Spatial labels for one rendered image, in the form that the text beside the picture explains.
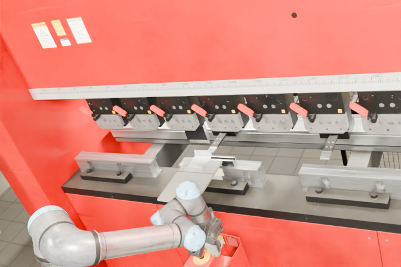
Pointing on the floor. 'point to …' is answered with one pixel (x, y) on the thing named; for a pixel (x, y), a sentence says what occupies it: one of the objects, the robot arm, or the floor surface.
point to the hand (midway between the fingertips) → (215, 255)
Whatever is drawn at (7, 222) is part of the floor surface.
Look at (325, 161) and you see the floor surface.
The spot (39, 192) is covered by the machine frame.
